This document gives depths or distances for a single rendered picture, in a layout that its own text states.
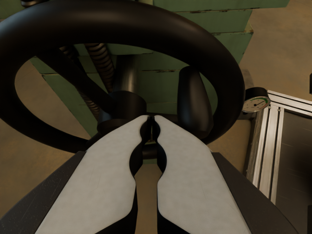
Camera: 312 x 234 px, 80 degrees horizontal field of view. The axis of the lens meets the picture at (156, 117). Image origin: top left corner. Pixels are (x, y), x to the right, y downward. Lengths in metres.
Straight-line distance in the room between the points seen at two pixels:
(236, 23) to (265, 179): 0.67
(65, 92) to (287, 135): 0.93
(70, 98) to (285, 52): 1.59
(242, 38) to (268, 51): 1.35
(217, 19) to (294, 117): 0.84
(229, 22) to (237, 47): 0.06
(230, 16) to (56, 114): 1.19
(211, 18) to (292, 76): 1.32
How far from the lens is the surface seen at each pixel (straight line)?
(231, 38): 0.40
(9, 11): 0.28
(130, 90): 0.25
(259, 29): 1.94
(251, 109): 0.49
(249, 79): 0.58
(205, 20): 0.36
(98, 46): 0.25
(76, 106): 0.58
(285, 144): 1.03
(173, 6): 0.34
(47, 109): 1.43
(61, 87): 0.52
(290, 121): 1.11
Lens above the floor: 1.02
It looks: 60 degrees down
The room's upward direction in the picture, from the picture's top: 4 degrees counter-clockwise
